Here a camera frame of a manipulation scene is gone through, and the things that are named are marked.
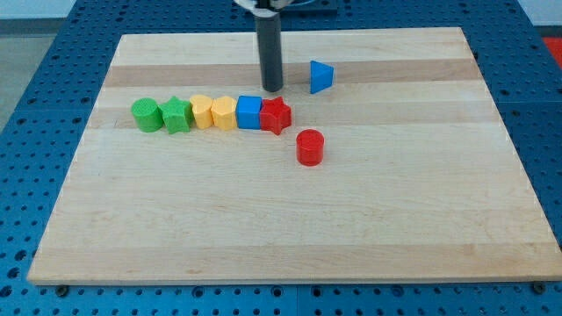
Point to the yellow hexagon block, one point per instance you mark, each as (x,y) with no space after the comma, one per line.
(223,112)

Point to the green cylinder block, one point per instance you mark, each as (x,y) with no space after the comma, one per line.
(147,115)

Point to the blue cube block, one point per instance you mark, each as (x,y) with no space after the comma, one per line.
(248,112)

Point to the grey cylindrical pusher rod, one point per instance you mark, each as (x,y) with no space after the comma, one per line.
(268,34)

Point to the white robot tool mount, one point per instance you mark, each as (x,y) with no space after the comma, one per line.
(272,5)

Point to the red star block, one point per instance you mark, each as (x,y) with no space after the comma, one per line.
(275,115)

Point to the yellow heart block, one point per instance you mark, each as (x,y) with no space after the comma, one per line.
(201,107)

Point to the green star block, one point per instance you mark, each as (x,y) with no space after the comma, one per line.
(176,115)

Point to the blue triangle block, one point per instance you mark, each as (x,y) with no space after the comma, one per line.
(321,76)

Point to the red cylinder block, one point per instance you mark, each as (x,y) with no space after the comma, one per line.
(310,147)

